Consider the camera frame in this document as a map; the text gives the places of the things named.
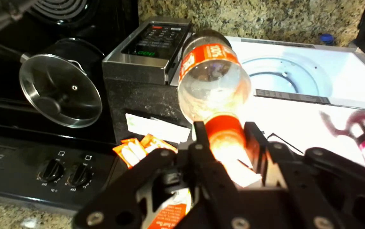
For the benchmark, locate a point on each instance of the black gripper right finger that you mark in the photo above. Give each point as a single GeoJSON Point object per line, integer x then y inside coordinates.
{"type": "Point", "coordinates": [318, 186]}

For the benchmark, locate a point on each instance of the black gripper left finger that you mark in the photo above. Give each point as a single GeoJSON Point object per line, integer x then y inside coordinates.
{"type": "Point", "coordinates": [148, 191]}

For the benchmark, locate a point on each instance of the clear bottle orange label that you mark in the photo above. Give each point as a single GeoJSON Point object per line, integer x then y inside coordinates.
{"type": "Point", "coordinates": [212, 84]}

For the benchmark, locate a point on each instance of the glass microwave turntable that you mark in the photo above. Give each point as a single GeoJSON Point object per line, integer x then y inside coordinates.
{"type": "Point", "coordinates": [285, 74]}

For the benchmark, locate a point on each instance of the food package box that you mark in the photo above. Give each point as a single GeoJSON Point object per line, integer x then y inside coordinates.
{"type": "Point", "coordinates": [133, 151]}

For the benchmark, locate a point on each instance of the warning label sticker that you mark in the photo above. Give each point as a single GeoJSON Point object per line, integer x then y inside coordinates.
{"type": "Point", "coordinates": [155, 126]}

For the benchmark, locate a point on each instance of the black stove knob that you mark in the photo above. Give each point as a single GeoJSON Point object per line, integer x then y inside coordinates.
{"type": "Point", "coordinates": [51, 171]}
{"type": "Point", "coordinates": [81, 175]}

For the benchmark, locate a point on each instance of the glass pot lid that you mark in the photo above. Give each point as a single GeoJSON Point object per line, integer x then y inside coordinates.
{"type": "Point", "coordinates": [62, 91]}

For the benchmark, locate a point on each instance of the small blue object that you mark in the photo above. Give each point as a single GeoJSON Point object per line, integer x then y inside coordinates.
{"type": "Point", "coordinates": [327, 39]}

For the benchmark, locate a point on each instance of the black electric stove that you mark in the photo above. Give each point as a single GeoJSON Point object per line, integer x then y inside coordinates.
{"type": "Point", "coordinates": [12, 128]}

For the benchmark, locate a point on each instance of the electric coil burner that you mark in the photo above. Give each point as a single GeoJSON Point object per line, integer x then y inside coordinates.
{"type": "Point", "coordinates": [59, 7]}

